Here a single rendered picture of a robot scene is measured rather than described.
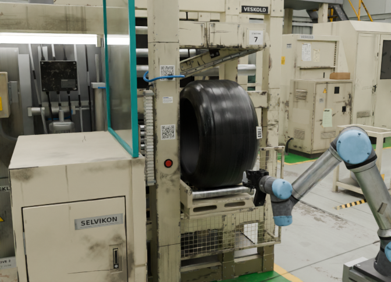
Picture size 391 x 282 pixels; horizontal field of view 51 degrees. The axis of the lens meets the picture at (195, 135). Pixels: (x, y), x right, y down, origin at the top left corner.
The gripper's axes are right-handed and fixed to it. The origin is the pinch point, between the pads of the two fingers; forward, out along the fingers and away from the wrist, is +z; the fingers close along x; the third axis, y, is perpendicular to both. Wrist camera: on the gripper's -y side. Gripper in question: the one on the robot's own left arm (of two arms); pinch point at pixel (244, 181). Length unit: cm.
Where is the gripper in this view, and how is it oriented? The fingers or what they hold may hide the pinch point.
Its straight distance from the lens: 197.7
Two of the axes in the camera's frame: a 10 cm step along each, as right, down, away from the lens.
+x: -9.4, 0.6, -3.4
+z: -3.4, -0.5, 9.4
